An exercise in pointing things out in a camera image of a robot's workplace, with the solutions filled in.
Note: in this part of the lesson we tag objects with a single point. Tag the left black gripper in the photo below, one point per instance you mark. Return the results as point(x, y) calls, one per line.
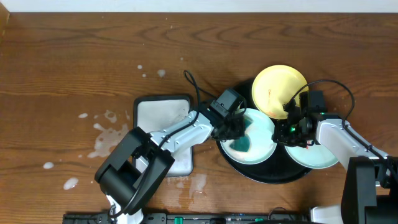
point(236, 127)

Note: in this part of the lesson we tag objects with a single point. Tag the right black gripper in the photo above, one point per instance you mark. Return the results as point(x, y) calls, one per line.
point(280, 137)

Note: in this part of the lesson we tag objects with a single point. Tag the green scrubbing sponge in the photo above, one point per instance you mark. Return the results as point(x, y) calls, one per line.
point(243, 143)

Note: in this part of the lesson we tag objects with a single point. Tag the mint green plate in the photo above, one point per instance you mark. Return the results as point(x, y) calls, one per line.
point(314, 157)

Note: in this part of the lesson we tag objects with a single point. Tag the light blue plate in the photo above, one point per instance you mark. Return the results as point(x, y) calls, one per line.
point(260, 133)

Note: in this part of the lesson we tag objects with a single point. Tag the yellow plate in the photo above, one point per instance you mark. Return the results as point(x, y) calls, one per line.
point(274, 87)

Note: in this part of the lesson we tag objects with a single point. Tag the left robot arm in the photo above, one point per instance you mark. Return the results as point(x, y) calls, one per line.
point(133, 172)

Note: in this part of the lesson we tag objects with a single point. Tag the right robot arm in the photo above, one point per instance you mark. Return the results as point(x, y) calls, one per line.
point(370, 191)

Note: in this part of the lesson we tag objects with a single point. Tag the black round tray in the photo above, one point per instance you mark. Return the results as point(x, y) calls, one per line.
point(280, 168)

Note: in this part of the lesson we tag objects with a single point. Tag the black rectangular soap tray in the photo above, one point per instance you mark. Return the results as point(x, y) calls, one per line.
point(152, 113)

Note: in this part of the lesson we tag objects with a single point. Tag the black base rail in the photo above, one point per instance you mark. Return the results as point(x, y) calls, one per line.
point(162, 218)

